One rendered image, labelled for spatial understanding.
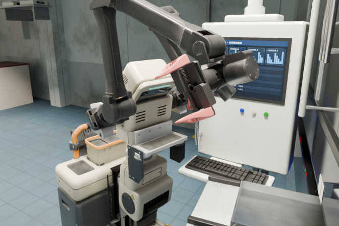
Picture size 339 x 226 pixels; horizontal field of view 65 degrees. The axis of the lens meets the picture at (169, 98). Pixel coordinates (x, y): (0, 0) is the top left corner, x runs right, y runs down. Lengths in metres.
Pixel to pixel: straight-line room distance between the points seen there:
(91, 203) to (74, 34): 4.33
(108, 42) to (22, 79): 5.36
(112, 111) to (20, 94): 5.35
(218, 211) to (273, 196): 0.24
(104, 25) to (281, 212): 0.89
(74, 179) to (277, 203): 0.92
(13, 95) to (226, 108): 5.19
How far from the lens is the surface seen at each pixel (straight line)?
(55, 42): 5.61
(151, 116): 1.19
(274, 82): 1.36
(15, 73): 6.14
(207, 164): 1.45
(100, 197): 1.53
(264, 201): 1.15
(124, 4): 0.83
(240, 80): 0.60
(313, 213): 1.15
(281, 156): 1.46
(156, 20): 0.74
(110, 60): 0.93
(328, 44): 0.81
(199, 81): 0.57
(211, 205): 1.08
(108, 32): 0.92
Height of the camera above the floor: 1.52
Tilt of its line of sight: 15 degrees down
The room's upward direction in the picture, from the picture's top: straight up
